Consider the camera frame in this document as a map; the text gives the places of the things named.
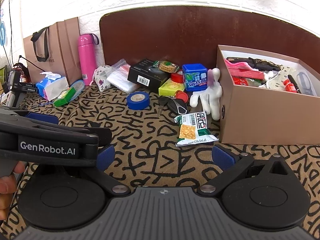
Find red flat box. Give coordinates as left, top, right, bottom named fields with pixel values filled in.
left=228, top=68, right=264, bottom=80

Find black device with cables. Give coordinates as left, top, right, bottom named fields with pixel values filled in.
left=2, top=55, right=38, bottom=107

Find black product box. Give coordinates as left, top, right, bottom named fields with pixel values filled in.
left=127, top=59, right=169, bottom=93

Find floral white insole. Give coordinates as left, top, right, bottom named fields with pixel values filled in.
left=259, top=66, right=296, bottom=91

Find person's left hand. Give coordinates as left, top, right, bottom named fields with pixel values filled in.
left=0, top=161, right=26, bottom=220

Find red white tube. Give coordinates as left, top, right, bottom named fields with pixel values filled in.
left=283, top=79, right=297, bottom=93

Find red tape roll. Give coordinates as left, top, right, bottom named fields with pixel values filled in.
left=171, top=70, right=184, bottom=83

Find yellow-green small box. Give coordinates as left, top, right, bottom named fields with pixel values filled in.
left=158, top=79, right=185, bottom=96

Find blue gum box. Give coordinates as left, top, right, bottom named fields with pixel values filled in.
left=182, top=63, right=208, bottom=92

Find packaged cookies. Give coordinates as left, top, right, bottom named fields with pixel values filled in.
left=153, top=60, right=180, bottom=74

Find pink sock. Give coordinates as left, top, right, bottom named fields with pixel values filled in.
left=224, top=59, right=253, bottom=70

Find green cracker snack packet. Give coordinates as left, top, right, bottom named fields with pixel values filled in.
left=174, top=112, right=219, bottom=147

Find brown cardboard storage box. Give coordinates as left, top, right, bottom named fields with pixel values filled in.
left=216, top=45, right=319, bottom=145

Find round blue-rimmed plastic container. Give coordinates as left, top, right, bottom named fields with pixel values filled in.
left=53, top=80, right=85, bottom=107

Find pink thermos bottle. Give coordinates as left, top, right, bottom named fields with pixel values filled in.
left=78, top=33, right=99, bottom=86

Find floral drawstring pouch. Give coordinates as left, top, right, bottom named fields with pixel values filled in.
left=93, top=65, right=113, bottom=92

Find red snack packet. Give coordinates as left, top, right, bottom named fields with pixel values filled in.
left=232, top=76, right=262, bottom=87

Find patterned letter table cloth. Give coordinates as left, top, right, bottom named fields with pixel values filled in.
left=0, top=82, right=320, bottom=240

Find black marker pen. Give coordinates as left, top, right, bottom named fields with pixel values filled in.
left=287, top=74, right=301, bottom=94

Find dark brown wooden board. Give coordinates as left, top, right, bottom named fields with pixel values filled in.
left=99, top=5, right=319, bottom=70

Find brown monogram phone case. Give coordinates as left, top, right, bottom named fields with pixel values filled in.
left=226, top=57, right=283, bottom=72

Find black car keys bunch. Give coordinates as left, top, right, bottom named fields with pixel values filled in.
left=157, top=96, right=188, bottom=116

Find clear ziplock bag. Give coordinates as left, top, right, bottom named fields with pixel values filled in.
left=107, top=59, right=140, bottom=94

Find blue tape roll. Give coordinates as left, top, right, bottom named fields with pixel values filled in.
left=126, top=92, right=150, bottom=110

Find clear plastic case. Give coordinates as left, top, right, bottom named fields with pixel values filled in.
left=293, top=69, right=317, bottom=96

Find blue tissue pack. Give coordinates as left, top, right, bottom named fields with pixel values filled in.
left=36, top=72, right=69, bottom=101

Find brown paper shopping bag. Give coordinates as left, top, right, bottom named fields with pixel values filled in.
left=23, top=17, right=82, bottom=84

